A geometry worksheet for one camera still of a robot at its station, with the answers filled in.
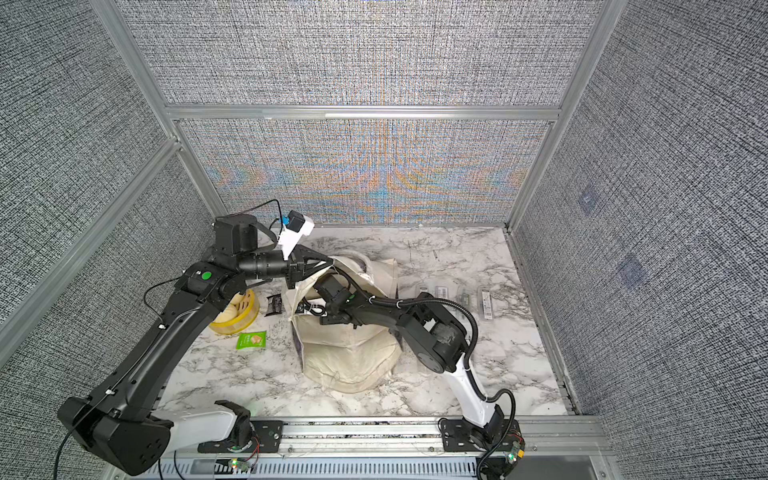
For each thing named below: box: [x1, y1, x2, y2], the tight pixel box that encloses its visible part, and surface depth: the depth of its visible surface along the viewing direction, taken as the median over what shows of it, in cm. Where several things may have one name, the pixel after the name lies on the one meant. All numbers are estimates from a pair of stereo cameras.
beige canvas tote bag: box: [289, 254, 402, 393], surface depth 78 cm
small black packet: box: [264, 293, 283, 317], surface depth 97 cm
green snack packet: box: [236, 331, 267, 350], surface depth 90 cm
